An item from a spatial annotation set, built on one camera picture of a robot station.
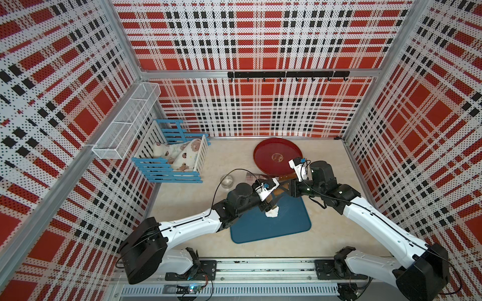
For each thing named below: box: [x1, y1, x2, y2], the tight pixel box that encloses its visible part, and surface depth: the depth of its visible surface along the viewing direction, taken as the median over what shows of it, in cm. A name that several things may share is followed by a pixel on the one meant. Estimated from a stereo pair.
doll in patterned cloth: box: [152, 138, 202, 172], surface depth 107 cm
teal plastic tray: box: [230, 193, 312, 244], surface depth 88 cm
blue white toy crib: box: [131, 119, 212, 184], surface depth 103 cm
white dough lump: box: [264, 206, 280, 218], surface depth 90 cm
